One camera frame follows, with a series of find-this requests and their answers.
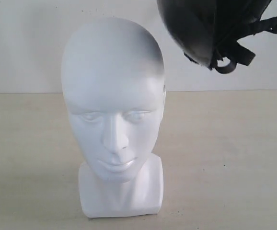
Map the black helmet with visor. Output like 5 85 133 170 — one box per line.
157 0 277 74

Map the white mannequin head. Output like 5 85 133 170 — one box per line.
61 18 166 218

